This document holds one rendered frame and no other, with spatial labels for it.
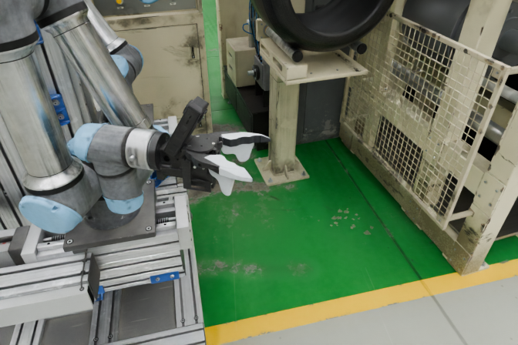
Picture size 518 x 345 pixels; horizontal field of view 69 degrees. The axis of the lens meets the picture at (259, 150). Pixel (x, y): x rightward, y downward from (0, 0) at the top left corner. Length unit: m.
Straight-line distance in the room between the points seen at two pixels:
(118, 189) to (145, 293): 0.82
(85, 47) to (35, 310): 0.65
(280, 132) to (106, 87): 1.42
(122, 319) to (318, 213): 1.10
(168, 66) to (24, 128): 1.47
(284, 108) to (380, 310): 1.06
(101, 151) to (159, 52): 1.46
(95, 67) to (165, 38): 1.33
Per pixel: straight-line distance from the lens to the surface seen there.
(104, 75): 0.83
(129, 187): 0.79
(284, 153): 2.21
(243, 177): 0.59
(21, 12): 0.73
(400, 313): 1.79
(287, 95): 2.01
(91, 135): 0.75
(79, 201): 0.89
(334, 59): 1.77
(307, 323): 1.68
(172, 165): 0.71
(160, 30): 2.12
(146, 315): 1.50
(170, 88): 2.24
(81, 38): 0.82
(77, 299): 1.09
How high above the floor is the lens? 1.45
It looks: 35 degrees down
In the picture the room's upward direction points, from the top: straight up
